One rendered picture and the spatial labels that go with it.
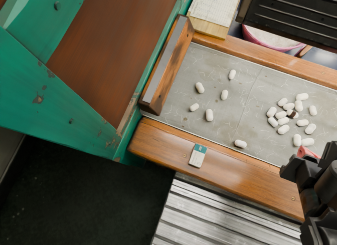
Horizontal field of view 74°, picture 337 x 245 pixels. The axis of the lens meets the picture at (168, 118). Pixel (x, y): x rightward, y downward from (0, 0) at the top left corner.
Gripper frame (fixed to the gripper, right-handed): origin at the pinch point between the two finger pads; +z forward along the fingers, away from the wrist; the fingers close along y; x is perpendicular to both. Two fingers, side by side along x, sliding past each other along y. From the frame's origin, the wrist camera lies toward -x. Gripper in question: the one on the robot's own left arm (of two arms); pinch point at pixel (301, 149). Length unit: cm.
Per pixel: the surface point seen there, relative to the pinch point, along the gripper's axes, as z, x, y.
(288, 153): 8.4, 7.8, -2.2
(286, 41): 37.7, -15.8, 7.2
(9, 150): 17, 76, 118
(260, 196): -4.7, 15.7, 3.3
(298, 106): 18.0, -2.9, -0.8
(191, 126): 6.2, 9.5, 27.3
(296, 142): 9.7, 4.2, -2.8
